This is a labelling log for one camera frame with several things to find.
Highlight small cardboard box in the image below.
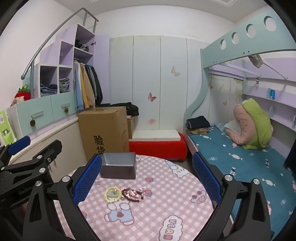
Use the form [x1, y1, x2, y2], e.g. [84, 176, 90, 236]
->
[127, 116, 137, 139]

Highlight pink checked tablecloth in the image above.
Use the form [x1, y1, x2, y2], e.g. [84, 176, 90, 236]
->
[52, 154, 214, 241]

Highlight folded dark clothes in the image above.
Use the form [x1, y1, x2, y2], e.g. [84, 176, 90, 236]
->
[186, 115, 211, 130]

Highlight tan scarf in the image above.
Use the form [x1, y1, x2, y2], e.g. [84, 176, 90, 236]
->
[186, 126, 212, 135]

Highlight dark clothes pile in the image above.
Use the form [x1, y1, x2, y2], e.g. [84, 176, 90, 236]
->
[74, 39, 90, 52]

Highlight red ottoman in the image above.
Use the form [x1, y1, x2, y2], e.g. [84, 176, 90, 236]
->
[128, 133, 188, 163]

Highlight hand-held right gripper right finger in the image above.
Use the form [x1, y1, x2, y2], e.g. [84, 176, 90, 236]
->
[192, 152, 274, 241]

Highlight dark cloth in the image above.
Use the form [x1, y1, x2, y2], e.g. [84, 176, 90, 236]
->
[283, 148, 296, 172]

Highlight mint drawer cabinet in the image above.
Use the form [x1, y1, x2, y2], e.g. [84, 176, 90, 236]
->
[6, 91, 79, 139]

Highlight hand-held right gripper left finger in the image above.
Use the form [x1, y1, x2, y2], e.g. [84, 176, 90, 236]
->
[23, 153, 103, 241]

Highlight pink and green pillow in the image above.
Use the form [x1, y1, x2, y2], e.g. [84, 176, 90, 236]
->
[224, 98, 275, 150]

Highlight blue printed bed sheet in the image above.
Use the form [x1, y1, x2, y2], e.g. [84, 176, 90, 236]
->
[185, 124, 296, 239]

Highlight purple shelf unit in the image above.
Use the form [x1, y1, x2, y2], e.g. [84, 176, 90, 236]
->
[30, 23, 110, 109]

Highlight white wardrobe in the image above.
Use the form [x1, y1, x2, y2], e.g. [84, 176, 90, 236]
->
[109, 35, 211, 137]

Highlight strawberry plush toy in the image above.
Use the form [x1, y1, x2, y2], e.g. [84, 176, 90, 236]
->
[14, 85, 31, 101]

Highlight dark hanging jackets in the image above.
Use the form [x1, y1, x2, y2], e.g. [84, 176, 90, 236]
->
[84, 65, 103, 107]

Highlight green box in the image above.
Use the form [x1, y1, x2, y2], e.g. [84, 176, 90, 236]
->
[0, 110, 16, 145]

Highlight large cardboard box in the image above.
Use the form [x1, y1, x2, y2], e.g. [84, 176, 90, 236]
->
[78, 106, 130, 163]

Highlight white pillow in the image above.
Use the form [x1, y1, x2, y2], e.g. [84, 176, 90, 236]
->
[223, 120, 241, 135]

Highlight dark red bead bracelet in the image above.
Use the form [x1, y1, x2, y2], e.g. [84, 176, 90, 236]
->
[121, 188, 144, 203]

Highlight light blue hanging shirt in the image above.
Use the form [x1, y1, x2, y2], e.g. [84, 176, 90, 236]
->
[73, 61, 85, 111]

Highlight folded jeans stack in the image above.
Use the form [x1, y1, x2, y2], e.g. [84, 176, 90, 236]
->
[40, 84, 58, 97]
[59, 78, 70, 93]

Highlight grey clip lamp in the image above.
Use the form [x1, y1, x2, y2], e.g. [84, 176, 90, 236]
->
[248, 54, 264, 68]

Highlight beige curved cabinet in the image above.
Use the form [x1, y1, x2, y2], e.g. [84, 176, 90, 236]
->
[9, 115, 88, 186]

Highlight grey metal tin box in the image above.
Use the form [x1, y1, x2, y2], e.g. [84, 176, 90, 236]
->
[100, 152, 137, 180]

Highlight yellow bead bracelet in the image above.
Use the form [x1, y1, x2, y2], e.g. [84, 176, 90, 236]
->
[105, 186, 122, 204]

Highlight mint bunk bed frame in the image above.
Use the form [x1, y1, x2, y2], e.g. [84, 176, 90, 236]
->
[184, 9, 296, 151]

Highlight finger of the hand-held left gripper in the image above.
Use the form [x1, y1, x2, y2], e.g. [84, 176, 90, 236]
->
[6, 140, 63, 182]
[0, 136, 31, 167]

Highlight grey metal handrail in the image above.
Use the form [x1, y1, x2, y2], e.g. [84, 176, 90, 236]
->
[21, 8, 99, 80]

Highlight black bag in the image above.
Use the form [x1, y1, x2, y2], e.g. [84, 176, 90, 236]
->
[111, 102, 139, 118]

